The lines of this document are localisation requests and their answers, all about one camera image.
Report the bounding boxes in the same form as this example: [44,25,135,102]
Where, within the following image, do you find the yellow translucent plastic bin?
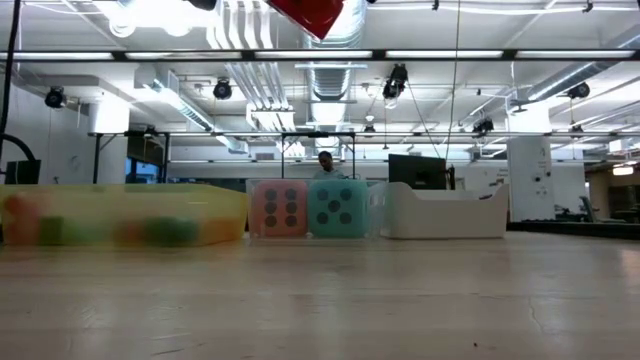
[0,183,250,247]

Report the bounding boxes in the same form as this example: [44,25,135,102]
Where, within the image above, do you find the orange foam die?
[249,179,310,239]

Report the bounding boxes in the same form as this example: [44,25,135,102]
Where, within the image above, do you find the teal foam die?
[307,178,371,239]

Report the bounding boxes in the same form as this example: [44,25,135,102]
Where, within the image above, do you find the clear plastic bin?
[244,178,387,242]

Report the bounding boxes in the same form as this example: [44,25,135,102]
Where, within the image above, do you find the olive green block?
[39,215,65,245]

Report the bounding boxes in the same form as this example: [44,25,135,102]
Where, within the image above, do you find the black ceiling spotlight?
[566,81,592,101]
[381,63,410,101]
[43,86,67,110]
[471,117,496,137]
[212,77,234,101]

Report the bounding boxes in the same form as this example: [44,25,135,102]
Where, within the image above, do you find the blue lit screen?
[124,157,162,185]

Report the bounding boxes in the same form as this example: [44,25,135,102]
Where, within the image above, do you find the person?
[312,150,347,181]

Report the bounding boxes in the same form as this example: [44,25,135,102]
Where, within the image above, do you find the small black monitor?
[4,159,42,185]

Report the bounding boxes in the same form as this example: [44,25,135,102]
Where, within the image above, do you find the large black monitor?
[388,153,450,191]

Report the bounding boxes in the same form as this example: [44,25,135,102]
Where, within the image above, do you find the white plastic bin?
[379,181,510,240]

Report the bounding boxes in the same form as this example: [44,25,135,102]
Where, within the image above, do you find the white square column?
[506,107,557,220]

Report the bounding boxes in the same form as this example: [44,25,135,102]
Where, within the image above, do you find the black rail with light strips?
[0,48,640,63]

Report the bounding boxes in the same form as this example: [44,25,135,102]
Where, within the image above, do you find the silver round air duct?
[298,0,369,159]

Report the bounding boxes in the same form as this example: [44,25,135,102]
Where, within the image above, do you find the thin hanging cable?
[444,0,462,161]
[407,82,442,160]

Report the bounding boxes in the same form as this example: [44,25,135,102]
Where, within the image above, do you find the silver slanted air duct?
[524,29,640,104]

